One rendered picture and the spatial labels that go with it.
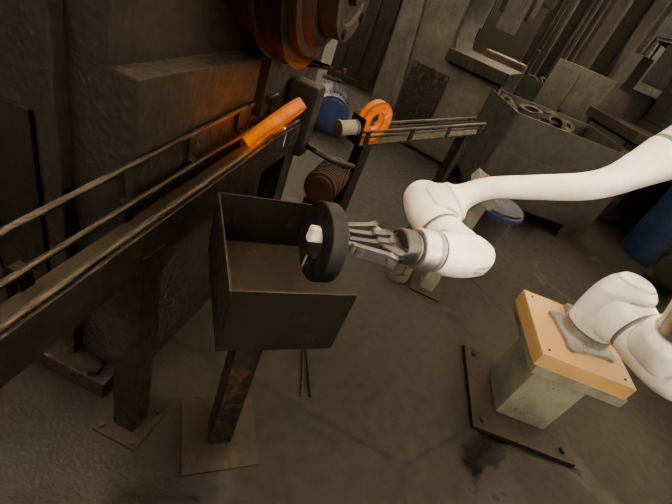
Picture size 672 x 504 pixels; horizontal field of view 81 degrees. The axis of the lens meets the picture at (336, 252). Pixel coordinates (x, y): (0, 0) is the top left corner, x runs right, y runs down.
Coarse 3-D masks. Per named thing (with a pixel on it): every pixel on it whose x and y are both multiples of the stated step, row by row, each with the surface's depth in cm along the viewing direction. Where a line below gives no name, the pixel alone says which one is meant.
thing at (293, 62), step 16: (256, 0) 79; (272, 0) 78; (288, 0) 79; (256, 16) 83; (272, 16) 81; (288, 16) 82; (272, 32) 85; (288, 32) 85; (272, 48) 91; (288, 48) 89; (288, 64) 95; (304, 64) 103
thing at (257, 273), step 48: (240, 240) 83; (288, 240) 86; (240, 288) 74; (288, 288) 78; (240, 336) 63; (288, 336) 66; (336, 336) 70; (240, 384) 93; (192, 432) 109; (240, 432) 113
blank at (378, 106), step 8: (368, 104) 145; (376, 104) 144; (384, 104) 146; (360, 112) 145; (368, 112) 144; (376, 112) 146; (384, 112) 149; (368, 120) 146; (384, 120) 151; (368, 128) 149; (376, 128) 153; (384, 128) 154
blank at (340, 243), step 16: (320, 208) 73; (336, 208) 71; (304, 224) 79; (320, 224) 73; (336, 224) 69; (304, 240) 79; (336, 240) 68; (304, 256) 78; (320, 256) 72; (336, 256) 69; (304, 272) 77; (320, 272) 71; (336, 272) 71
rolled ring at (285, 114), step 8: (288, 104) 96; (296, 104) 98; (304, 104) 102; (280, 112) 95; (288, 112) 96; (296, 112) 98; (264, 120) 95; (272, 120) 95; (280, 120) 96; (288, 120) 109; (256, 128) 96; (264, 128) 96; (272, 128) 96; (248, 136) 99; (256, 136) 98; (264, 136) 97; (248, 144) 102
